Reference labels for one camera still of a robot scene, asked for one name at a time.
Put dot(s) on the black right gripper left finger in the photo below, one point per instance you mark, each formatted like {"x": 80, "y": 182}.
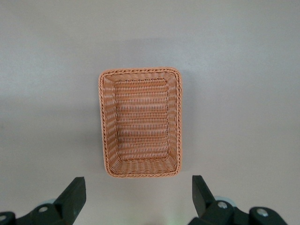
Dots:
{"x": 68, "y": 206}

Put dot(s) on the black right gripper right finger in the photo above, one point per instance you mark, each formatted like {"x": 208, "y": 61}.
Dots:
{"x": 211, "y": 211}

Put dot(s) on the brown wicker basket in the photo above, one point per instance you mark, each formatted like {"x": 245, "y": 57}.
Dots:
{"x": 143, "y": 122}

